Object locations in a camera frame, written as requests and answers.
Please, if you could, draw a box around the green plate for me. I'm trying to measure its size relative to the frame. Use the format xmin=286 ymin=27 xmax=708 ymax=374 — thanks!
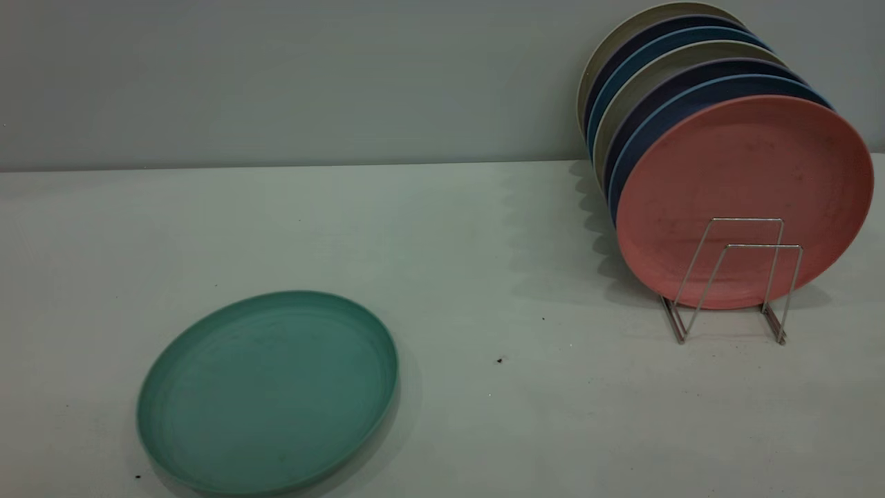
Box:
xmin=136 ymin=290 xmax=400 ymax=497

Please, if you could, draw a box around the pink plate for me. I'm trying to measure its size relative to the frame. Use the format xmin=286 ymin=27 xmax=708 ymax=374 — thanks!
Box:
xmin=615 ymin=95 xmax=875 ymax=311

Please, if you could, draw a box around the dark navy plate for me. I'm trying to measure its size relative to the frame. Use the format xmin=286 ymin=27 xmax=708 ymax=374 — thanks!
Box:
xmin=583 ymin=14 xmax=758 ymax=132

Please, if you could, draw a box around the beige plate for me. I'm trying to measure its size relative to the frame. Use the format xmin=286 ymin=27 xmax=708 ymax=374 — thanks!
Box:
xmin=593 ymin=39 xmax=789 ymax=187
xmin=576 ymin=1 xmax=747 ymax=139

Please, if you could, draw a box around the teal blue plate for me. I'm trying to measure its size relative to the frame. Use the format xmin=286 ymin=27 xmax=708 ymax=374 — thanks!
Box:
xmin=586 ymin=26 xmax=772 ymax=160

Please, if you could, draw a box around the dark purple plate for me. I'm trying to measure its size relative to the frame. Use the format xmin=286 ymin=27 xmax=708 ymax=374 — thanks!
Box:
xmin=602 ymin=57 xmax=810 ymax=201

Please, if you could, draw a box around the metal wire plate rack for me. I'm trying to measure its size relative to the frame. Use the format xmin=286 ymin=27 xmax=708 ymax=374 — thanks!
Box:
xmin=660 ymin=217 xmax=805 ymax=346

